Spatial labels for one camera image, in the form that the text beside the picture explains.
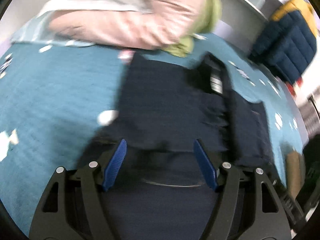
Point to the dark navy garment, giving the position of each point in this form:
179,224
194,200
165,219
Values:
162,100

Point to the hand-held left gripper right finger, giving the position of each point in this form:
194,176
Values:
206,166

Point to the teal candy-print bed quilt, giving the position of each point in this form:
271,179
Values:
57,92

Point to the tan folded pants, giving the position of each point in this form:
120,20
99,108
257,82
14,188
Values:
293,170

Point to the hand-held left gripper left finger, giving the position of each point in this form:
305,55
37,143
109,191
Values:
113,166

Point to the navy and yellow puffer jacket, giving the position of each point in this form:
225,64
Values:
287,42

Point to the pink duvet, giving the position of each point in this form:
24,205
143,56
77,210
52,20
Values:
130,22

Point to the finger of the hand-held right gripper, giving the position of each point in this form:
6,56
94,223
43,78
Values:
291,205

